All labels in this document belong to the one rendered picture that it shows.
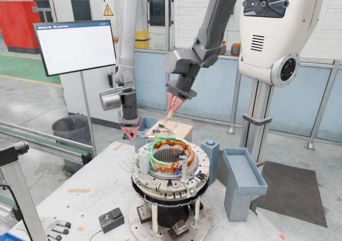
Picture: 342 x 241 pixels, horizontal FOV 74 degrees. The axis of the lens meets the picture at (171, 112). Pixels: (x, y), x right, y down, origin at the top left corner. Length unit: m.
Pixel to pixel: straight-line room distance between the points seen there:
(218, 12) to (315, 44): 2.40
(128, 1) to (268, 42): 0.55
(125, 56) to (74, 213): 0.79
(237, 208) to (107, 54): 1.37
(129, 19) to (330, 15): 2.38
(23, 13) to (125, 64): 3.69
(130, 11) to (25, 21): 3.63
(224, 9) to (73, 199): 1.11
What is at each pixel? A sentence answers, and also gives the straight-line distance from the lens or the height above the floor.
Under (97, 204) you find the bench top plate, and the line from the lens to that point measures 1.26.
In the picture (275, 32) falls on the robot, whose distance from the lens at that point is 0.98.
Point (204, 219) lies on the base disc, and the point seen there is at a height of 0.80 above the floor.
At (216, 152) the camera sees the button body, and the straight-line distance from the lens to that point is 1.20.
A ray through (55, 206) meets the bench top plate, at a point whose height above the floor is 0.78.
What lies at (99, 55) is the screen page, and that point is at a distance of 1.81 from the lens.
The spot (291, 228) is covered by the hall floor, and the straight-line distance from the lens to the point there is 2.32.
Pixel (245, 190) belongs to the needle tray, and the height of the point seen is 1.05.
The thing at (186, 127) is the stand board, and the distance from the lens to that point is 1.23.
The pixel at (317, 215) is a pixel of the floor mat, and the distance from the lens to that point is 2.51.
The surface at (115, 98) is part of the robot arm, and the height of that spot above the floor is 1.38.
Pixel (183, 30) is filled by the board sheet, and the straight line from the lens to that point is 3.09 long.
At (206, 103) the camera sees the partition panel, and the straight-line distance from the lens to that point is 3.28.
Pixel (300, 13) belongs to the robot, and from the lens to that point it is 0.96.
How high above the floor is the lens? 1.68
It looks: 26 degrees down
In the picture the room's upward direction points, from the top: straight up
